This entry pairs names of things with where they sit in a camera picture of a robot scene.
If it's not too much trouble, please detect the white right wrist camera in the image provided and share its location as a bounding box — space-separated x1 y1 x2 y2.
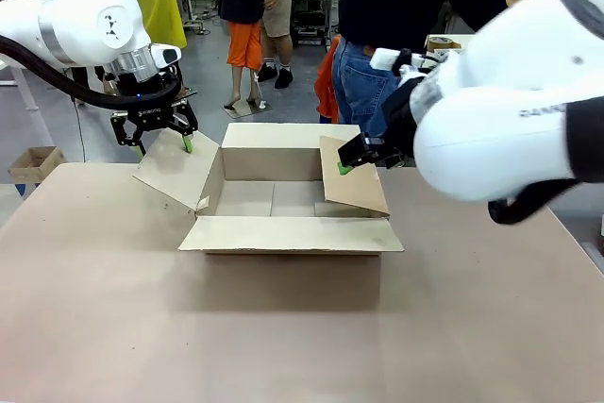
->
370 47 402 72

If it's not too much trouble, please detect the grey mannequin base plate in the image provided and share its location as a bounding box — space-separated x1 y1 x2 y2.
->
222 99 274 120

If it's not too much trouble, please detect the person in khaki shorts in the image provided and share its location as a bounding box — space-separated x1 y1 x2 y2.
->
257 0 296 91

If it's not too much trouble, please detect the metal rack with equipment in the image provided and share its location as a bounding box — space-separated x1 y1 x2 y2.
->
290 0 341 48

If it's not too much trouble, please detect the thin black cable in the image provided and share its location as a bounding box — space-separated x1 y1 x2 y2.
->
73 99 89 163

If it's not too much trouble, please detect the white table frame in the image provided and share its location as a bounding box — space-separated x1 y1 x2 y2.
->
0 56 40 114

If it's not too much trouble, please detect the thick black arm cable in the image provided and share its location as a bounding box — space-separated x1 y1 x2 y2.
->
0 34 183 109
487 177 584 227

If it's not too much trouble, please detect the beige packing tape roll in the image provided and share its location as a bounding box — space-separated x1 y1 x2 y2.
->
427 36 462 53

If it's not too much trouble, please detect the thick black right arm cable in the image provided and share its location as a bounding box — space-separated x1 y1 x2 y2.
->
487 177 584 227

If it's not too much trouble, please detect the small open cardboard box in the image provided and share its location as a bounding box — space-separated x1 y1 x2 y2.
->
7 145 67 183

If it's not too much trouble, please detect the orange cloth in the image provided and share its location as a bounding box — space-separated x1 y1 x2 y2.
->
314 36 342 125

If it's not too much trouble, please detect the large cardboard packing box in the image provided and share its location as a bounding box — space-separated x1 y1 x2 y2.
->
132 122 406 257

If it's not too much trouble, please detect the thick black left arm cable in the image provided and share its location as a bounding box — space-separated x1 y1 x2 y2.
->
0 34 183 109

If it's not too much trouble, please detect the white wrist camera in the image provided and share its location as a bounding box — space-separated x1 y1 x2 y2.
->
149 42 183 69
370 47 402 72

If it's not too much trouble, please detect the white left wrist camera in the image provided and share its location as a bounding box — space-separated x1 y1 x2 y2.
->
149 42 183 69

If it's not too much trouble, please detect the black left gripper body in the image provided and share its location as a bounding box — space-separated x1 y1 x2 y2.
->
110 67 190 136

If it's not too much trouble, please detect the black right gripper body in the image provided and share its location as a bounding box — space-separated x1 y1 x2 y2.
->
383 73 427 161

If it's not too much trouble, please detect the mannequin with orange shorts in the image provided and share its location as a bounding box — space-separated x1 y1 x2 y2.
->
199 0 284 111

